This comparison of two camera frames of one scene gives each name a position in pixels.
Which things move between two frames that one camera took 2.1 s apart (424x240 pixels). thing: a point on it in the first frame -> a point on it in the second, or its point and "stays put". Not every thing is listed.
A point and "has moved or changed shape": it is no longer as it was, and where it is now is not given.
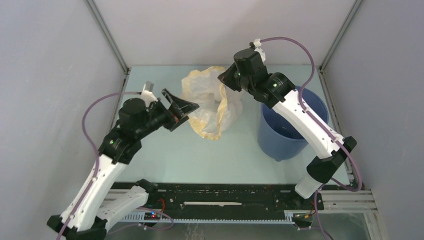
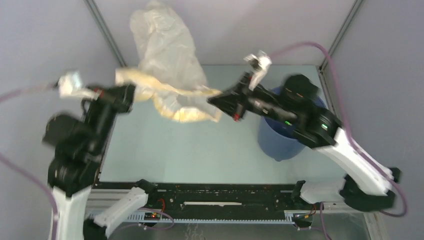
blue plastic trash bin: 279,136 stays put
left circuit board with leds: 152,216 stays put
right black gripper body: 231,79 -> 263,101
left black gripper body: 168,118 -> 112,101
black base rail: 219,202 stays put
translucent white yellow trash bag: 220,106 has moved or changed shape
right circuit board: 302,217 stays put
